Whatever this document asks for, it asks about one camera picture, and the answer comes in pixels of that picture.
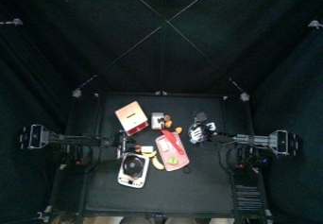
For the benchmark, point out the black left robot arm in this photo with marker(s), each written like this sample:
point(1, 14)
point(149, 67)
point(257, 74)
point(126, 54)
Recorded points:
point(67, 138)

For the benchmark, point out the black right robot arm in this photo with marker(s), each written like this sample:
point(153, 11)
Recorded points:
point(257, 139)

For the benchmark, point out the green starfruit toy piece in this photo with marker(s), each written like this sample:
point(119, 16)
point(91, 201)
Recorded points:
point(173, 161)

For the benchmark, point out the brown toy food piece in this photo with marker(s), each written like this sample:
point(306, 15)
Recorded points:
point(138, 147)

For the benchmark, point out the white toy cube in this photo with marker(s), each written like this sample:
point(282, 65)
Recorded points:
point(147, 149)

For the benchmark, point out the orange toy food piece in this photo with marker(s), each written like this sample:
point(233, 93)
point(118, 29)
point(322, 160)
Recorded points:
point(179, 130)
point(167, 118)
point(169, 124)

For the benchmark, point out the yellow toy fruit piece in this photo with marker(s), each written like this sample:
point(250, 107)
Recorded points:
point(150, 154)

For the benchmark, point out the red toy knife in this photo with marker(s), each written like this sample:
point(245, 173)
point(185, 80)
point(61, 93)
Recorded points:
point(173, 142)

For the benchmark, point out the white toy stove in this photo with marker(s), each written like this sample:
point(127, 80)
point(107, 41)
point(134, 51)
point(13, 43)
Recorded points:
point(134, 171)

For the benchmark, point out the white toy food slice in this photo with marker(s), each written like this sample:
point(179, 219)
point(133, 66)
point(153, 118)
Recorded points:
point(165, 146)

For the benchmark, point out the pink toy cutting board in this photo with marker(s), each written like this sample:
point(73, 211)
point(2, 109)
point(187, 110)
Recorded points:
point(174, 157)

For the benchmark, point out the yellow toy banana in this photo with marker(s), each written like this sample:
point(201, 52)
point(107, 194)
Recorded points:
point(158, 163)

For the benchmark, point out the pink box with red side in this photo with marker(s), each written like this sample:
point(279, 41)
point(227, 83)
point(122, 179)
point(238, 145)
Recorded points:
point(131, 117)

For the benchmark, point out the small grey toy toaster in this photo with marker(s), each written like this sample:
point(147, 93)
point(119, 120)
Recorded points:
point(157, 120)

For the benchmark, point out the silver frame clamp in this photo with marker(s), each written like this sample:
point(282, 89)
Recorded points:
point(314, 23)
point(245, 96)
point(161, 93)
point(77, 92)
point(15, 22)

